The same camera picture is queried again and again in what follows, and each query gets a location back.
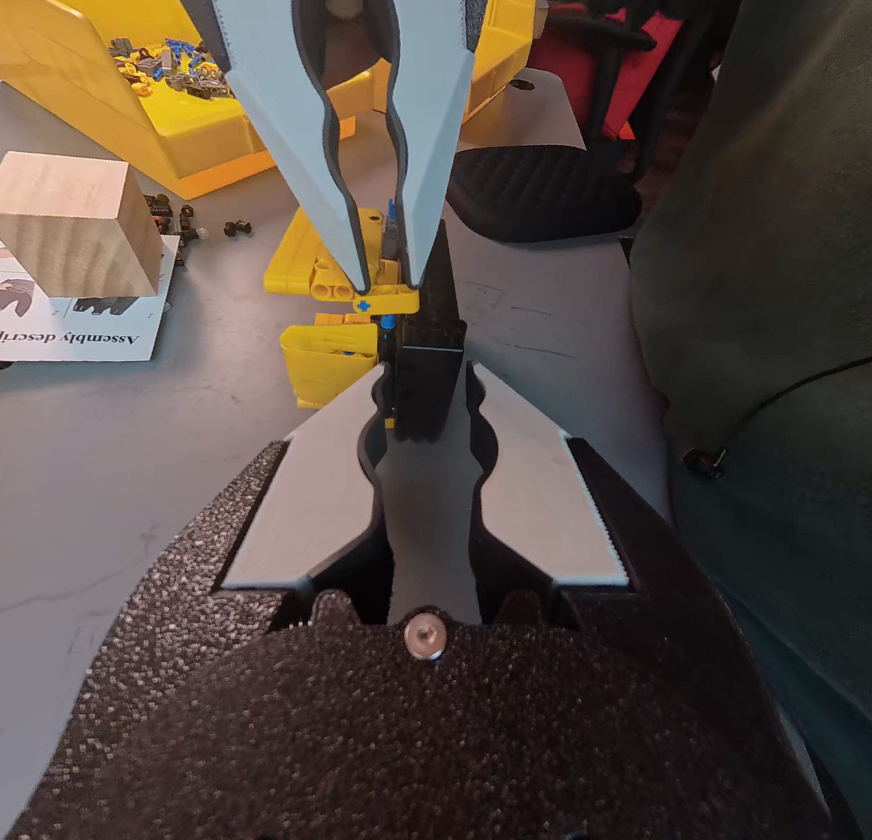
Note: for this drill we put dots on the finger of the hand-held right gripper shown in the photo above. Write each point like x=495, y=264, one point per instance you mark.
x=432, y=70
x=272, y=70

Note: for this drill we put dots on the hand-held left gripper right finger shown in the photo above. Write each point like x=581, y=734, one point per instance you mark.
x=545, y=513

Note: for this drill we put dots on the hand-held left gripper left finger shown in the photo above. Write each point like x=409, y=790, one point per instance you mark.
x=306, y=513

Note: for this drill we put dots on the partly built yellow lego model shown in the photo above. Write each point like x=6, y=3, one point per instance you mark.
x=327, y=366

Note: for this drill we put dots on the assorted lego parts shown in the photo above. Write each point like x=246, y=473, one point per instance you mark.
x=170, y=66

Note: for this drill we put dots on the pile of small lego pins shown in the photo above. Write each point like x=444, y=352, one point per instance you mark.
x=235, y=227

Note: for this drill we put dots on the yellow plastic storage bin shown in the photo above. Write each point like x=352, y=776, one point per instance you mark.
x=504, y=49
x=68, y=56

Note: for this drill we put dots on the red black bag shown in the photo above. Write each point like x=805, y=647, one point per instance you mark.
x=644, y=77

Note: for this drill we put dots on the wooden block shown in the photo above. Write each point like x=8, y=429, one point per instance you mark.
x=61, y=220

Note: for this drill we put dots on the white assembly instruction sheet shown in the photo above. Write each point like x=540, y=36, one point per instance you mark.
x=102, y=336

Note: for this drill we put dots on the person's green sweatshirt torso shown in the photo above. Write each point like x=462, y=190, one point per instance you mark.
x=783, y=308

